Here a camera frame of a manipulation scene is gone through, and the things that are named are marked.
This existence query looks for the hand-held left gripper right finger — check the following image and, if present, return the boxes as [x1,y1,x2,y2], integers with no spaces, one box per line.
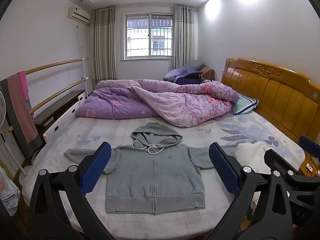
[209,142,300,240]

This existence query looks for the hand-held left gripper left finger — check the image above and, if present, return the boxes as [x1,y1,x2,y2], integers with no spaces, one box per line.
[26,142,116,240]

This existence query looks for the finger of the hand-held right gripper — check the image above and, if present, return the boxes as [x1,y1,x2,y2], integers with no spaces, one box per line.
[264,149,320,197]
[299,136,320,156]

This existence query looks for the grey zip hoodie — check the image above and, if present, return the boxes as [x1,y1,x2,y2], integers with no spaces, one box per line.
[64,122,238,215]

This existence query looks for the pile of pale clothes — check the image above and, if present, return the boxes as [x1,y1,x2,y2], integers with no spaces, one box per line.
[0,167,22,217]

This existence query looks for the wooden nightstand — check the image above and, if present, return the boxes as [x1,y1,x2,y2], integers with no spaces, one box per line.
[299,152,320,178]

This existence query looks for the white garment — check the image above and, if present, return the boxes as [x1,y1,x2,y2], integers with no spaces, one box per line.
[231,141,272,174]

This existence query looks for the bed with floral sheet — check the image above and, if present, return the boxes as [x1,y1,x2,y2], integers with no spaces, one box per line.
[21,110,307,240]

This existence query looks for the wooden headboard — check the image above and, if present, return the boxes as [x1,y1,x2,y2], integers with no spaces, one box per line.
[221,57,320,143]

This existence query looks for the blue striped pillow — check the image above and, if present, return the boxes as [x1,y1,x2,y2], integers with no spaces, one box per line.
[230,94,260,116]

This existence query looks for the purple floral quilt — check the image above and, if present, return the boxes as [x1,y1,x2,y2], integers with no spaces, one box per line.
[76,79,239,128]

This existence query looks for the pink grey towel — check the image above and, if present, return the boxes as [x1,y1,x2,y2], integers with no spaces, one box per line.
[0,70,43,158]

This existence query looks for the dark purple cloth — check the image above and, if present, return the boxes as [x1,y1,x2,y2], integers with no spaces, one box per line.
[174,70,203,85]

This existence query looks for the white standing fan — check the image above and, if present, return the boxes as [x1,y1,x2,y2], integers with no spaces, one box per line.
[0,90,27,177]

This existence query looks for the grey beige curtain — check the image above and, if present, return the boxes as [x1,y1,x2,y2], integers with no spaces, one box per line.
[173,4,195,68]
[90,6,117,82]

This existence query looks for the barred window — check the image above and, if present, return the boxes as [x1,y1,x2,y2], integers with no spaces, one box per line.
[121,12,175,61]

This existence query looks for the white air conditioner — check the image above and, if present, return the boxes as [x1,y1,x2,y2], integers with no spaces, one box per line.
[68,6,90,26]

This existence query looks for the wooden barre rail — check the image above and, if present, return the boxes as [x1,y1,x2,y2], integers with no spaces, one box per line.
[25,58,89,75]
[7,78,89,133]

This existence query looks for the white barre post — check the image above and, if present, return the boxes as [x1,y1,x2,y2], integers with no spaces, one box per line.
[81,59,88,98]

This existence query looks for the air conditioner cable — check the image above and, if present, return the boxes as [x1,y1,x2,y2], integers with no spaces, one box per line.
[76,25,87,48]

